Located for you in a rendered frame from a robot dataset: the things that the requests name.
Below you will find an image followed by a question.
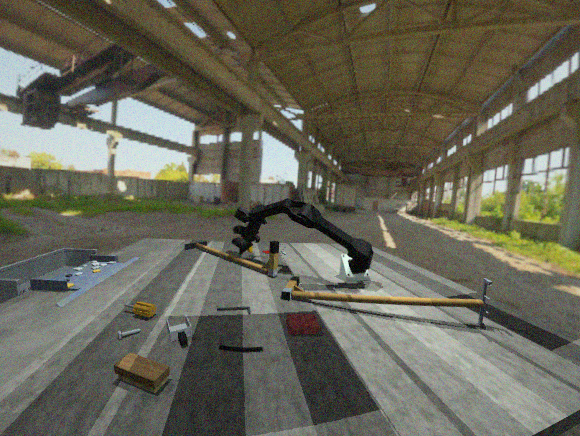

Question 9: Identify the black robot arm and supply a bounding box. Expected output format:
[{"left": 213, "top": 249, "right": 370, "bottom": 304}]
[{"left": 235, "top": 198, "right": 374, "bottom": 274}]

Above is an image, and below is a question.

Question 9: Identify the silver metal bolt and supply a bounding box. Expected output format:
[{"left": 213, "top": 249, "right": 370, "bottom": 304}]
[{"left": 118, "top": 329, "right": 141, "bottom": 339}]

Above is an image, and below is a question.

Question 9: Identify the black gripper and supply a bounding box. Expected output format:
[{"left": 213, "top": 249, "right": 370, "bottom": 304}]
[{"left": 232, "top": 226, "right": 260, "bottom": 255}]

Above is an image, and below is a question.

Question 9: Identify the brown wooden block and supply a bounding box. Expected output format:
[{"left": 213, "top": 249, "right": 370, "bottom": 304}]
[{"left": 114, "top": 353, "right": 170, "bottom": 393}]

